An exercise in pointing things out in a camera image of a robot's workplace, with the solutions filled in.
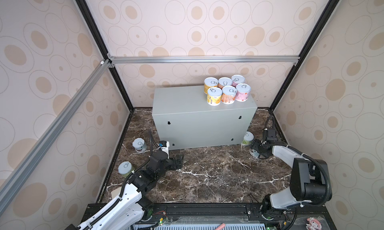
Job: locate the yellow label can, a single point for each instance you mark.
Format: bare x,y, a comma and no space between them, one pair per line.
210,82

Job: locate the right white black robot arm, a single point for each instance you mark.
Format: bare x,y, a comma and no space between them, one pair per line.
310,183

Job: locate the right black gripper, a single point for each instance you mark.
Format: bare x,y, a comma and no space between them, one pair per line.
256,145

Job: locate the pink pen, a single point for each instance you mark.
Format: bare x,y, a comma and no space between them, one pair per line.
220,227

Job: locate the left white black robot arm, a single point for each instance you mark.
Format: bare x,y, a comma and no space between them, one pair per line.
130,206

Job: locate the diagonal aluminium rail left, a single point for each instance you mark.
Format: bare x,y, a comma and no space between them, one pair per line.
32,159

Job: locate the orange pink label can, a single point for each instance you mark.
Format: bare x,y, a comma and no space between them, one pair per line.
224,81

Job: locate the horizontal aluminium rail back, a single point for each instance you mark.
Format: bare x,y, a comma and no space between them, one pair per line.
204,59

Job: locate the pink toy figure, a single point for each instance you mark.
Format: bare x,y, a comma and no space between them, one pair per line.
313,224

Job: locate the teal label can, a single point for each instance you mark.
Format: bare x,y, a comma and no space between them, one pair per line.
139,145

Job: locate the wooden spatula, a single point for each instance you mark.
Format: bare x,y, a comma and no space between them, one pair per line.
115,192

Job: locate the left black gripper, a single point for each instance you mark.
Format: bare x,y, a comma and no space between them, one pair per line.
174,166

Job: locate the grey metal cabinet box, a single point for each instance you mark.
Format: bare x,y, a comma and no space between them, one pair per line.
184,118

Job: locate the brown orange label can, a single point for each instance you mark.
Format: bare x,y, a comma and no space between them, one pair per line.
228,95

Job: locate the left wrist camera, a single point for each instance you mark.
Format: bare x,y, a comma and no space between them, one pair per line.
164,147

